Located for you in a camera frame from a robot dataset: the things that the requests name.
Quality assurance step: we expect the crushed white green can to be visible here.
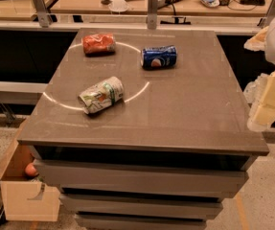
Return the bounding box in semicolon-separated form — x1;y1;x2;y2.
78;77;124;114

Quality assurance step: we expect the wooden desk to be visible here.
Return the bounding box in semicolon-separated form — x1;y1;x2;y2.
51;0;272;17

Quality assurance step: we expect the cardboard box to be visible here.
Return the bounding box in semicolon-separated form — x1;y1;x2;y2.
0;122;60;221

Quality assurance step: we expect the crushed orange soda can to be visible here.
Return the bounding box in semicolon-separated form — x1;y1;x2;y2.
81;33;116;55

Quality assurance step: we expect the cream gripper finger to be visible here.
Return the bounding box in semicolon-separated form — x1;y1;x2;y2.
243;27;268;52
247;71;275;132

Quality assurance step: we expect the blue pepsi can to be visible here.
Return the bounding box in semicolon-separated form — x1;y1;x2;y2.
141;45;177;70

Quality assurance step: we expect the middle metal bracket post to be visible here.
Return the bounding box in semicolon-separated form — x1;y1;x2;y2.
147;0;158;30

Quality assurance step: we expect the left metal bracket post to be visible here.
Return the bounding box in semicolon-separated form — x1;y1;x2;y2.
32;0;52;28

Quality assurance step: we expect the orange ball in box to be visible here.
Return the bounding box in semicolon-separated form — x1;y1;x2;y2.
25;162;38;177

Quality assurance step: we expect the grey drawer cabinet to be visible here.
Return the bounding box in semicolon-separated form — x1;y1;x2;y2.
19;29;268;230

